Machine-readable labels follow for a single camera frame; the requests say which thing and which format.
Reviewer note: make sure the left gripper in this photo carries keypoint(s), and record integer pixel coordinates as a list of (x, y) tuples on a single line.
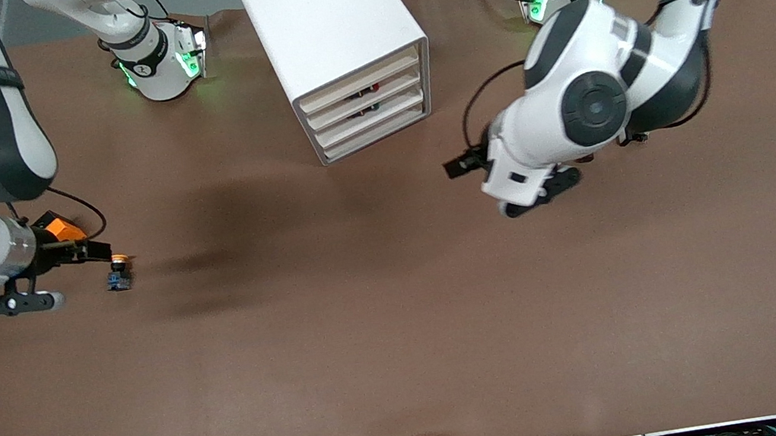
[(477, 158)]

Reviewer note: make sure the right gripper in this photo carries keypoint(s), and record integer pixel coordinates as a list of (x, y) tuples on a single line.
[(57, 254)]

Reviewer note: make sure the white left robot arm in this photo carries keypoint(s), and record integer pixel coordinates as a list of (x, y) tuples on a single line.
[(594, 106)]

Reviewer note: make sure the small dark green button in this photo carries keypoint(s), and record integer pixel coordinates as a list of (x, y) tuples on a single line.
[(364, 109)]

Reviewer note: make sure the small dark red button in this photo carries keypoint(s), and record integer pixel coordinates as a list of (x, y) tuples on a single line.
[(366, 90)]

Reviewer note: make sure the orange and black box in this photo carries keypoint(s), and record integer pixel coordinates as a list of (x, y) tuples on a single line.
[(64, 229)]

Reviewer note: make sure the small black component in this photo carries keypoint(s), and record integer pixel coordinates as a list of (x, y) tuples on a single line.
[(640, 137)]

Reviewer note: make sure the brown table mat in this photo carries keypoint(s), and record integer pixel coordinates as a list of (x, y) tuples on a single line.
[(374, 328)]

